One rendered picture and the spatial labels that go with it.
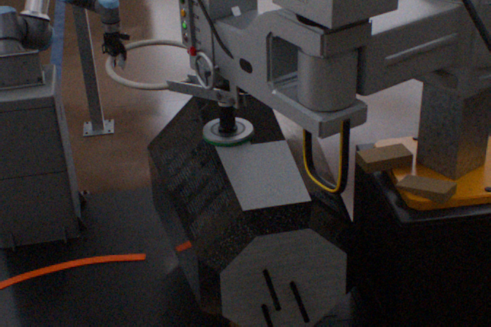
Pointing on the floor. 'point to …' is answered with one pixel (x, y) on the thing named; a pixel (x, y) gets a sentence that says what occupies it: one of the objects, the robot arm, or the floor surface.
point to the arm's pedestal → (37, 167)
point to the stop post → (92, 128)
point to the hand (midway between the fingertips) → (119, 65)
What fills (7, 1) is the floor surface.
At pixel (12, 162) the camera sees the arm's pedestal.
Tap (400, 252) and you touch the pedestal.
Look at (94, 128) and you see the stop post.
